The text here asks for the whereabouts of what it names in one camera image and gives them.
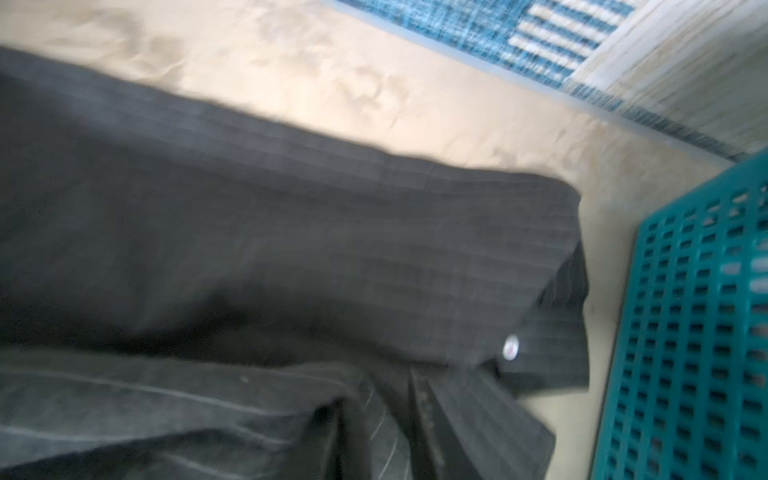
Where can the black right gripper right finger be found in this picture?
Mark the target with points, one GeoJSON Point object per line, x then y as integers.
{"type": "Point", "coordinates": [436, 452]}

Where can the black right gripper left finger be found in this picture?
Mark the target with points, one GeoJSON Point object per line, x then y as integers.
{"type": "Point", "coordinates": [334, 445]}

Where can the dark grey pinstripe shirt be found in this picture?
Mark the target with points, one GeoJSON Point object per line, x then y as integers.
{"type": "Point", "coordinates": [183, 286]}

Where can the teal plastic laundry basket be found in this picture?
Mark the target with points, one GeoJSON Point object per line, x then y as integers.
{"type": "Point", "coordinates": [687, 394]}

